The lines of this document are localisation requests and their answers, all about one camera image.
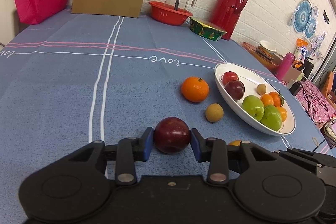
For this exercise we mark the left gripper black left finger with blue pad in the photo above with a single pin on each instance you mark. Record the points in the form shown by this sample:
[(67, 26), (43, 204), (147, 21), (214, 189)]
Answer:
[(129, 151)]

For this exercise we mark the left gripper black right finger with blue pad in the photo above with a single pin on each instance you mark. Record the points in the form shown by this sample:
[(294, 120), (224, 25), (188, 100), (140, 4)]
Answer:
[(214, 151)]

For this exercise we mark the brown longan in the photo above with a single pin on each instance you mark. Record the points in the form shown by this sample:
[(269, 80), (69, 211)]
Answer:
[(261, 89), (214, 113)]

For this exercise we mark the dark red plum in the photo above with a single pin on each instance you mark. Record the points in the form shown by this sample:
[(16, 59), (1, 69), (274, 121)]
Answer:
[(171, 135)]

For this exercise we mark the green apple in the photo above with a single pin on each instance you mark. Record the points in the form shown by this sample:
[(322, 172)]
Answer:
[(253, 106)]

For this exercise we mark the large orange mandarin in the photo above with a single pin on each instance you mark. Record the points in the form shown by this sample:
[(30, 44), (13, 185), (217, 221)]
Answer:
[(195, 89)]

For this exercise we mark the green mango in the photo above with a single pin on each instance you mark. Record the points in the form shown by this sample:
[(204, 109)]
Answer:
[(271, 118)]

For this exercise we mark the small orange front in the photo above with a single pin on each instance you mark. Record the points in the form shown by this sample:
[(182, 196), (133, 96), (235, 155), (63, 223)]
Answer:
[(267, 100)]

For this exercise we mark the red tomato front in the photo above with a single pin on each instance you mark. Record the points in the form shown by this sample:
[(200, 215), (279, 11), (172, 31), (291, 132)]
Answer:
[(229, 76)]

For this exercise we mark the dark plum in plate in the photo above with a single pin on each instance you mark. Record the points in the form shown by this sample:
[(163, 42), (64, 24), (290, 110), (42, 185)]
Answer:
[(235, 89)]

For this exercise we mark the white oval plate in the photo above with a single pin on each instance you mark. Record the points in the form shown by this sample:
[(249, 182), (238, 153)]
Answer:
[(251, 80)]

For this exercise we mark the mandarin with green leaf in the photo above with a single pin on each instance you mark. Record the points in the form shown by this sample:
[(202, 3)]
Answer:
[(278, 99)]

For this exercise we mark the pink floral cloth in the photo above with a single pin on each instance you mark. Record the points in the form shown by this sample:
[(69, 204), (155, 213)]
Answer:
[(317, 107)]

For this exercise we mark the blue striped tablecloth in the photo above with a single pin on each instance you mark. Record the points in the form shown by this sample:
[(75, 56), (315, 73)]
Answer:
[(74, 79)]

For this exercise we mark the black power adapter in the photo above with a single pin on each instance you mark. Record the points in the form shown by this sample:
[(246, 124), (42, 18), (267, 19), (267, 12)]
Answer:
[(295, 88)]

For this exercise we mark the orange brown tray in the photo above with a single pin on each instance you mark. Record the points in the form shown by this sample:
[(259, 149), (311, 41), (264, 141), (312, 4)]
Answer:
[(269, 64)]

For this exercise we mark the pink water bottle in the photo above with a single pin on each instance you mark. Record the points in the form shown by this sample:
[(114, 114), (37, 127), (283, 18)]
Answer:
[(283, 65)]

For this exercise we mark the green instant noodle bowl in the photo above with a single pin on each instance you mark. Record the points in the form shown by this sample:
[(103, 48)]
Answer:
[(206, 29)]

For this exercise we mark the orange snack packet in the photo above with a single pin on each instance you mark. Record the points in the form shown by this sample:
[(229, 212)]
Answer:
[(300, 51)]

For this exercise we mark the red plastic basket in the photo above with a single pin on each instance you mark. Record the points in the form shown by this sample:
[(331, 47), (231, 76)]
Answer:
[(167, 14)]

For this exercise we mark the red thermos jug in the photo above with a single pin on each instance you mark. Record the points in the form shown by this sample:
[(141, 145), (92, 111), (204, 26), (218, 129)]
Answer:
[(226, 14)]

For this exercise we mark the blue decorative wall fans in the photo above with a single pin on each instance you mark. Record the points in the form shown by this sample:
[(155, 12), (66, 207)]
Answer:
[(304, 21)]

